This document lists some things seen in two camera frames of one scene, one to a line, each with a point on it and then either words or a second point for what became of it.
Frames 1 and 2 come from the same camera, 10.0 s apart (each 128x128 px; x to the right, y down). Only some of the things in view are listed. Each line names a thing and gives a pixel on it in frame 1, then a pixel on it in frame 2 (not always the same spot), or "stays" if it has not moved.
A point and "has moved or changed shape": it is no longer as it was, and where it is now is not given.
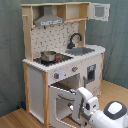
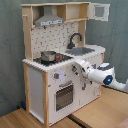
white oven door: (60, 114) has moved or changed shape
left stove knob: (56, 75) stays
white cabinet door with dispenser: (92, 74) stays
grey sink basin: (79, 51) stays
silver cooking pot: (48, 56) stays
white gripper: (84, 105) → (85, 67)
